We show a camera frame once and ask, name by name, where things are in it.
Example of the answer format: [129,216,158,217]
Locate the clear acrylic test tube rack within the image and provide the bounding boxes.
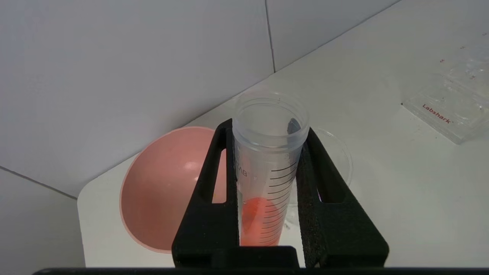
[401,57,489,145]

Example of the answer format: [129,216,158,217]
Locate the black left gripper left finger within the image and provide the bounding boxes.
[172,118,240,268]

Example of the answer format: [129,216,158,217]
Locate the pink plastic bowl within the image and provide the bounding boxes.
[120,126,228,253]

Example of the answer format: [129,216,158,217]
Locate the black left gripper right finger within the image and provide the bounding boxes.
[296,128,389,268]

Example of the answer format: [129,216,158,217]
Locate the test tube with red pigment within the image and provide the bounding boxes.
[232,92,310,247]

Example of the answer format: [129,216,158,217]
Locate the clear glass beaker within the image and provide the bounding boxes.
[287,128,354,226]

